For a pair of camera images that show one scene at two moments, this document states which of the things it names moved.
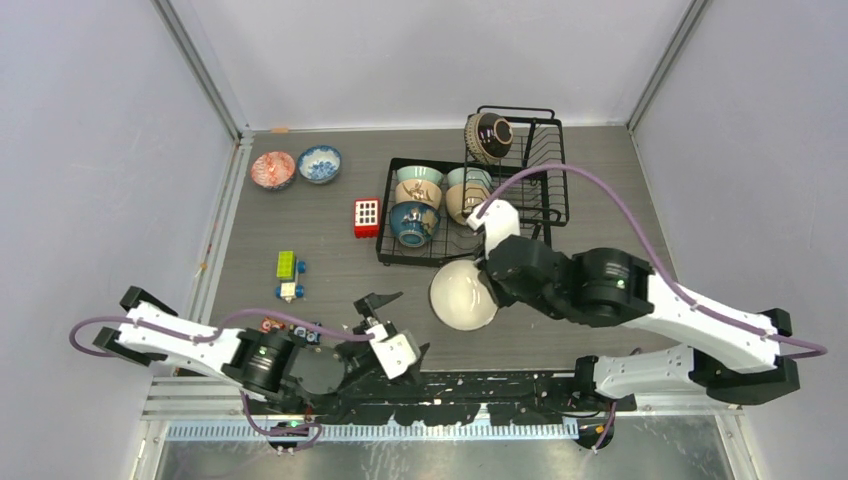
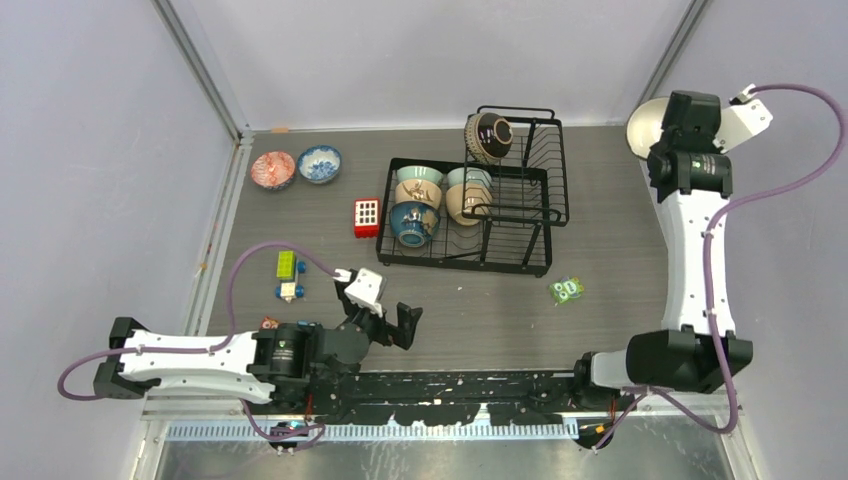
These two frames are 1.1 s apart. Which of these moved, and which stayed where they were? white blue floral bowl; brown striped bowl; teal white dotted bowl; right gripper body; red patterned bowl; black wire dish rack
Moved: right gripper body; teal white dotted bowl
Stayed: red patterned bowl; brown striped bowl; black wire dish rack; white blue floral bowl
